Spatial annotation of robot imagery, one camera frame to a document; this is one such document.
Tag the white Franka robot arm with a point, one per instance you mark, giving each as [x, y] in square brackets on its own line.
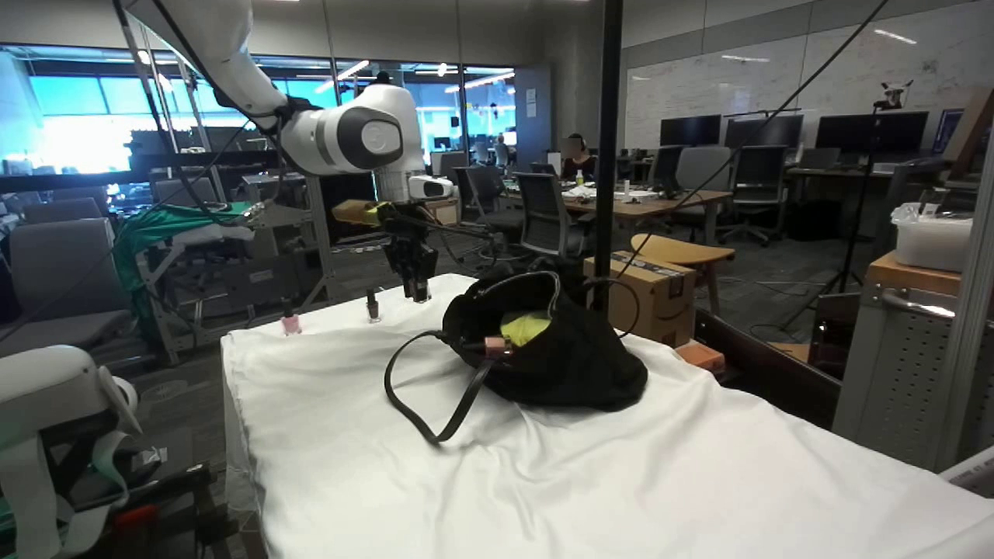
[358, 133]

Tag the white tablecloth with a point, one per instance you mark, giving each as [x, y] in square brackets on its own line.
[724, 468]

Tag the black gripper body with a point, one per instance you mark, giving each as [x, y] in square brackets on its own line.
[407, 234]

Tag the grey office chair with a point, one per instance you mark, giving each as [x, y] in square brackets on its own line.
[704, 170]

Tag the small cardboard box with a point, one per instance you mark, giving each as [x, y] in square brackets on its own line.
[450, 216]

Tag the orange block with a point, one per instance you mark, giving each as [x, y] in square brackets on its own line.
[704, 356]

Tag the white rounded machine housing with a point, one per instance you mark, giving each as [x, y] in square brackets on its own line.
[48, 389]

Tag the aluminium frame post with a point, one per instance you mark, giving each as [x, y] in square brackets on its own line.
[972, 310]

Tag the black computer monitor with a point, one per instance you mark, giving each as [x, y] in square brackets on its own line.
[870, 133]
[691, 130]
[766, 133]

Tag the large cardboard box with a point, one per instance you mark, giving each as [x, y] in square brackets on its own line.
[654, 298]

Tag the seated person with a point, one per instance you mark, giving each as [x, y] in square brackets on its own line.
[576, 159]

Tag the dark nail polish bottle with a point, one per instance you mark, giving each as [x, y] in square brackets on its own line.
[371, 304]

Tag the grey cabinet with wooden top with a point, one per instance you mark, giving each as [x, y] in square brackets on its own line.
[897, 362]

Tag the wooden meeting table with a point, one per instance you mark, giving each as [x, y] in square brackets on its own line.
[647, 205]

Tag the white plastic bin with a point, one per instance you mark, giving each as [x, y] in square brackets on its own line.
[931, 239]

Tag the yellow cloth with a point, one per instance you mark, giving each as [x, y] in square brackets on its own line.
[526, 326]

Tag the grey padded chair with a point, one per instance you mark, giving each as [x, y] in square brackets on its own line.
[63, 280]

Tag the orange-red nail polish bottle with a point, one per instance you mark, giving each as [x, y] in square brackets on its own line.
[419, 297]

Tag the low wooden table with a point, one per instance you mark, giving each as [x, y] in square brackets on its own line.
[677, 248]

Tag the black office chair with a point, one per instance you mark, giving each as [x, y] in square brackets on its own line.
[760, 181]
[486, 202]
[545, 211]

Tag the black vertical pole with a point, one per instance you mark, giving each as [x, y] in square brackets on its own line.
[607, 157]

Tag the black tripod stand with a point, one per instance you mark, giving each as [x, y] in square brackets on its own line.
[862, 205]

